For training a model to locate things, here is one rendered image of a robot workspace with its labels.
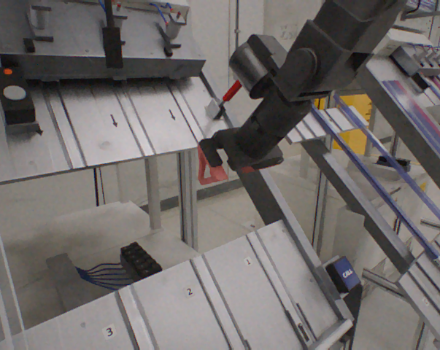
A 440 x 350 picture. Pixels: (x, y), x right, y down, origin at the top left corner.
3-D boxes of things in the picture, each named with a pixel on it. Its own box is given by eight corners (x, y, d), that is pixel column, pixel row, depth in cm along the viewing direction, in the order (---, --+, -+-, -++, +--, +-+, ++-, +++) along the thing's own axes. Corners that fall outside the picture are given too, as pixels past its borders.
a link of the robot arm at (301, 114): (298, 110, 35) (325, 106, 38) (267, 66, 37) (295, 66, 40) (265, 144, 40) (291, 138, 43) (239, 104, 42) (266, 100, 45)
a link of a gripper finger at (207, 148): (180, 167, 50) (203, 133, 43) (214, 160, 54) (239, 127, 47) (198, 203, 48) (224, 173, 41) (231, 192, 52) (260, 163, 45)
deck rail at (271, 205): (328, 324, 54) (354, 319, 50) (322, 329, 53) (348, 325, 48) (171, 44, 75) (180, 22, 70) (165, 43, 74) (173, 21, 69)
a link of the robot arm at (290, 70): (319, 64, 30) (359, 65, 35) (260, -13, 33) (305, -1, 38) (254, 136, 39) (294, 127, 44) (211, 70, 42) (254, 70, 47)
